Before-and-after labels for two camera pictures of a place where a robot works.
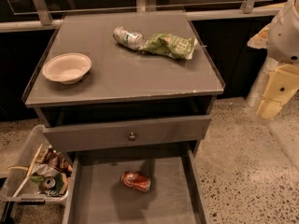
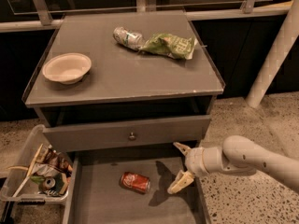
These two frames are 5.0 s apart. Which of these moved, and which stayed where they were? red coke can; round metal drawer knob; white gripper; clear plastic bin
Moved: white gripper
Stayed: red coke can; round metal drawer knob; clear plastic bin
